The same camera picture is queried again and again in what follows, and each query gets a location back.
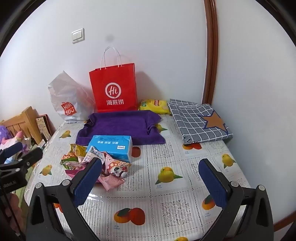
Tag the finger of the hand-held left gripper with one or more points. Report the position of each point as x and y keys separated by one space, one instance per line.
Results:
x=30 y=157
x=12 y=149

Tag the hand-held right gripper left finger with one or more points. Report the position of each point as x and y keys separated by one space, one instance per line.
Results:
x=87 y=183

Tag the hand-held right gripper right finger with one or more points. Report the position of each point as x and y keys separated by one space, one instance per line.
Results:
x=212 y=183

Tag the pile of mixed snacks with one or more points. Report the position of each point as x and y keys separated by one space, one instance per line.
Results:
x=113 y=166

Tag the pink white plush toy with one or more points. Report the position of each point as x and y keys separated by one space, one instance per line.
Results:
x=19 y=139

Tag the green bed sheet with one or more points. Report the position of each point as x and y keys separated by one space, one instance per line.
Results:
x=20 y=191

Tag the purple plush toy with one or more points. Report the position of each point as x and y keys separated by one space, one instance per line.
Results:
x=3 y=133

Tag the wooden headboard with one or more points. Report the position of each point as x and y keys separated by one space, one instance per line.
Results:
x=25 y=120

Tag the brown patterned box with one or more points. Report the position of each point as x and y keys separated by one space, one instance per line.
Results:
x=42 y=126

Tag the blue tissue pack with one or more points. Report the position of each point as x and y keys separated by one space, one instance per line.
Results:
x=111 y=146

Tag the fruit print tablecloth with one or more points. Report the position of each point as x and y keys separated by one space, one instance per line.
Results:
x=161 y=150

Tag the grey checked folded cloth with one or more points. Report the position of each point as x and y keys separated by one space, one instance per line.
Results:
x=196 y=122

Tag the purple towel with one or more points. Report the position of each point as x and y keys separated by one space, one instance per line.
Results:
x=120 y=125

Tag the white plastic bag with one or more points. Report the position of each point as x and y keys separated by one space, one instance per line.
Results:
x=69 y=97

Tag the yellow chips bag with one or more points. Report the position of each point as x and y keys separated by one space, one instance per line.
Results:
x=153 y=105

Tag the red paper bag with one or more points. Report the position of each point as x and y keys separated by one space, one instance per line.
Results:
x=113 y=78

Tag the white wall switch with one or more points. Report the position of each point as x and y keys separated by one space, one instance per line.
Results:
x=78 y=35

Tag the brown wooden door frame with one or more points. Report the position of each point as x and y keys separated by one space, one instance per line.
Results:
x=211 y=46

